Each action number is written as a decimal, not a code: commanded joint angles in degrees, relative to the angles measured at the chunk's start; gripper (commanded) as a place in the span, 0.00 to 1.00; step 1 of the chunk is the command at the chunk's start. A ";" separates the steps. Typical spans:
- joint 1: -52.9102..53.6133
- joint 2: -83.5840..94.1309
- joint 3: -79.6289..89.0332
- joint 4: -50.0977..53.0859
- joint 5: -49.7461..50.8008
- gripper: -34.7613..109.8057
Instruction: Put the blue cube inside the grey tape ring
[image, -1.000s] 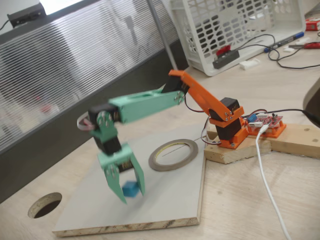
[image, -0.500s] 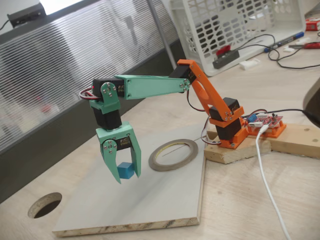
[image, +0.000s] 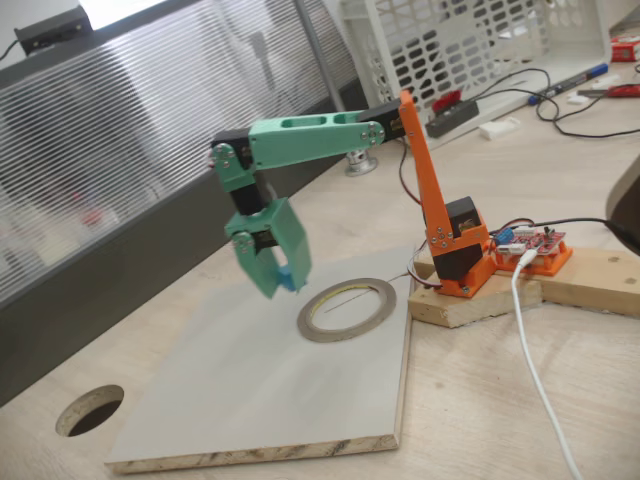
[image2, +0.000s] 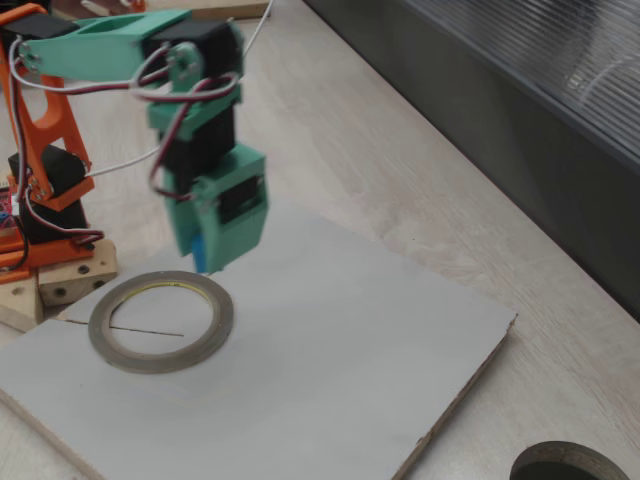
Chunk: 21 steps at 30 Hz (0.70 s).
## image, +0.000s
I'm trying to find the round metal partition foot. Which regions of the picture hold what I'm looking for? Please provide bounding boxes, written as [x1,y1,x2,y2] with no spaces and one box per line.
[345,147,380,178]

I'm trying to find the grey ring of tape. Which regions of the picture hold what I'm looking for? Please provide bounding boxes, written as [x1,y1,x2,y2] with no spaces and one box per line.
[296,277,398,344]

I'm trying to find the tricolour base servo cable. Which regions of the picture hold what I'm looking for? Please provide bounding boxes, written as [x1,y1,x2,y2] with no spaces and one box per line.
[409,248,445,292]

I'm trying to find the red handled pliers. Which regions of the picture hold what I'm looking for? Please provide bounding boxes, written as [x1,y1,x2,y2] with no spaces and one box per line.
[577,83,640,100]

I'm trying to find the ribbed translucent desk partition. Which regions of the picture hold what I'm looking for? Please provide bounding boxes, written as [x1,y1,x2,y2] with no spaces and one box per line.
[0,0,371,407]

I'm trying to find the beige and dark rounded object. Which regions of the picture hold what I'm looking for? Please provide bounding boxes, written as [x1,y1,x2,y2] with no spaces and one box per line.
[604,153,640,236]

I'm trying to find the orange printed board mount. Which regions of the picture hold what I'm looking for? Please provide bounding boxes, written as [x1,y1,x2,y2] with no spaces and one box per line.
[494,239,574,277]

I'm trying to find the pale wooden plank with holes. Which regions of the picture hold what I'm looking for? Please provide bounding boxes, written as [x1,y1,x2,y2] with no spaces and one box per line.
[537,244,640,317]

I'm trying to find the white plastic printed part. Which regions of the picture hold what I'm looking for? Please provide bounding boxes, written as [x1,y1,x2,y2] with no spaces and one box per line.
[479,117,521,140]

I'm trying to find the thin black table cable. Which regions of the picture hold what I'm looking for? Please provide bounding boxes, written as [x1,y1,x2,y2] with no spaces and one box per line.
[485,67,640,140]

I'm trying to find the black power strip red switch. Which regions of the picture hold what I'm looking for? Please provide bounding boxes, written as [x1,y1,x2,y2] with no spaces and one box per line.
[424,88,481,139]

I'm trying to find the white perforated plastic crate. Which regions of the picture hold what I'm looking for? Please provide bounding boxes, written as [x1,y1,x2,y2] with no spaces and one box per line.
[340,0,614,151]

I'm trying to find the white USB cable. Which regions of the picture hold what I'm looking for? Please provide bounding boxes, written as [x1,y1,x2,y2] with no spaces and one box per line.
[509,249,586,480]

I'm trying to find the black power cable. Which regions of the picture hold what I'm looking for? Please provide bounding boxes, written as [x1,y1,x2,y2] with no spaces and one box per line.
[538,216,640,251]

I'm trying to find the white chipboard panel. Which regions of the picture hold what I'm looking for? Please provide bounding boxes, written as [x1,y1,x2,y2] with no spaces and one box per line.
[103,243,416,475]

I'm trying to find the black box device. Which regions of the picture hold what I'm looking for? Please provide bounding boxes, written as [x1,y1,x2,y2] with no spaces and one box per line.
[13,4,92,55]

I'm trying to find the small red box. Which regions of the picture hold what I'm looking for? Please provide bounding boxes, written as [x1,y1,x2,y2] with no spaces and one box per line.
[609,39,640,64]

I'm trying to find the dark red arm wire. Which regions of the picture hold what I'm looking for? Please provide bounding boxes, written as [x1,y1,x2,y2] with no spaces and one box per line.
[397,141,427,207]

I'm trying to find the red controller circuit board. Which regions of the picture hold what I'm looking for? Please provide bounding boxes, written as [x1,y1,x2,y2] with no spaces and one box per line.
[492,225,569,259]

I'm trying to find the pale wooden base block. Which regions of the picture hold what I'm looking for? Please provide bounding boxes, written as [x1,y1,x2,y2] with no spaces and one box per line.
[407,254,545,330]

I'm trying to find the blue capped marker pen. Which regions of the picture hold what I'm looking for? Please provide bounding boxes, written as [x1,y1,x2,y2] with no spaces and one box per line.
[528,63,610,105]

